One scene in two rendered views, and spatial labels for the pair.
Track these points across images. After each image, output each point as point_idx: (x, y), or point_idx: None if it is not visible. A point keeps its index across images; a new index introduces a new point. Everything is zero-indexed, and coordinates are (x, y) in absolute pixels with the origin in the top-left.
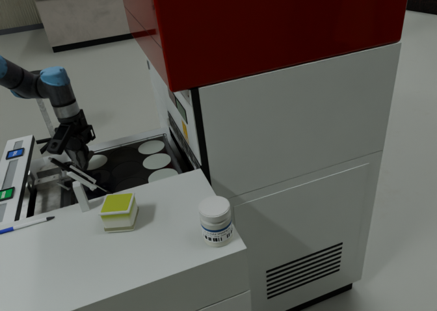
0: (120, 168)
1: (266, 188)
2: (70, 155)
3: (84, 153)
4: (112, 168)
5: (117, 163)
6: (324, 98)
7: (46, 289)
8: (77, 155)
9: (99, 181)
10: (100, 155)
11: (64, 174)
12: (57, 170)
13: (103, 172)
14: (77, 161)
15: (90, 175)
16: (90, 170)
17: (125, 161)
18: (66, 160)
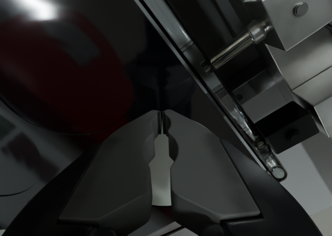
0: (10, 154)
1: None
2: (227, 168)
3: (48, 203)
4: (36, 144)
5: (50, 175)
6: None
7: None
8: (149, 176)
9: (10, 50)
10: (163, 201)
11: (286, 99)
12: (315, 89)
13: (55, 114)
14: (172, 134)
15: (98, 80)
16: (132, 114)
17: (30, 188)
18: (326, 173)
